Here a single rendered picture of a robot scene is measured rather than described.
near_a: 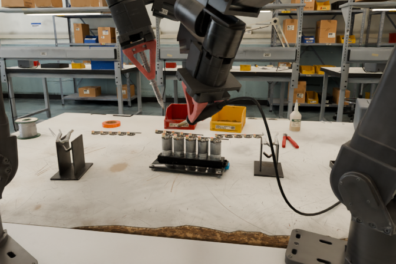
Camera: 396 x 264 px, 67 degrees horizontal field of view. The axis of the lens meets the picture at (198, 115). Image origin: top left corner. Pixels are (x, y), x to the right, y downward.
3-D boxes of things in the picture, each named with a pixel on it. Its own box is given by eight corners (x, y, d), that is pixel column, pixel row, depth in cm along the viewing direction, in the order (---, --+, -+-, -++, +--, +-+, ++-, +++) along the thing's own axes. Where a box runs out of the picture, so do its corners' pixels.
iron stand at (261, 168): (253, 185, 65) (254, 161, 58) (254, 152, 71) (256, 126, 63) (281, 188, 64) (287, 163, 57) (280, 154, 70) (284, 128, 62)
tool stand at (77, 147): (58, 191, 63) (36, 163, 55) (72, 152, 70) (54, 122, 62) (85, 191, 63) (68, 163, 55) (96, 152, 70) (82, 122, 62)
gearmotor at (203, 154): (207, 163, 65) (207, 141, 64) (196, 162, 66) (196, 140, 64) (209, 159, 67) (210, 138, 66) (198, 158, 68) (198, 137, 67)
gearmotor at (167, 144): (171, 159, 67) (170, 138, 66) (160, 159, 68) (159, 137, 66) (174, 156, 69) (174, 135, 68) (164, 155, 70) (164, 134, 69)
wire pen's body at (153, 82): (157, 102, 64) (137, 52, 61) (164, 99, 64) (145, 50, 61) (157, 103, 62) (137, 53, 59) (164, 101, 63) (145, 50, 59)
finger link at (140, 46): (164, 71, 66) (149, 30, 64) (168, 74, 59) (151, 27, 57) (135, 82, 65) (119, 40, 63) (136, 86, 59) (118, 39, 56)
